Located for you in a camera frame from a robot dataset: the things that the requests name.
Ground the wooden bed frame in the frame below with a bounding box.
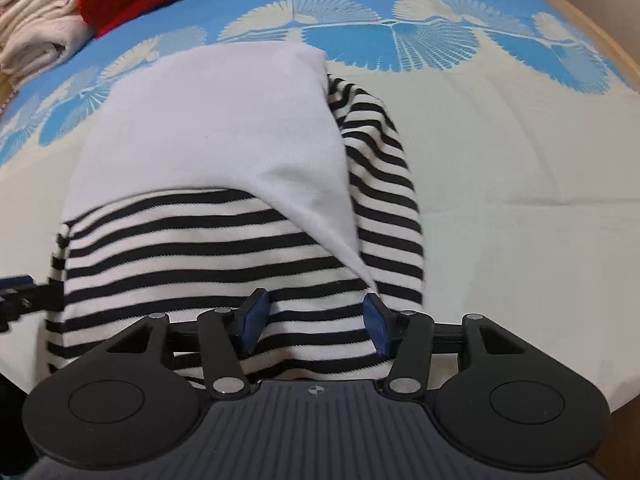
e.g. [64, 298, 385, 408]
[470, 0, 640, 96]

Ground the white folded quilt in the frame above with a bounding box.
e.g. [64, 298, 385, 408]
[0, 0, 97, 82]

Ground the striped top with white vest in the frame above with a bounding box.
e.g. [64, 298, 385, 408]
[44, 42, 428, 388]

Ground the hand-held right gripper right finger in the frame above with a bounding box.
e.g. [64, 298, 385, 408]
[363, 292, 536, 402]

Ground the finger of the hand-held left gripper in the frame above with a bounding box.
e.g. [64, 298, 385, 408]
[0, 274, 67, 332]

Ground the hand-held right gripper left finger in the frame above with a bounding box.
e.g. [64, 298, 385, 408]
[102, 288, 272, 402]

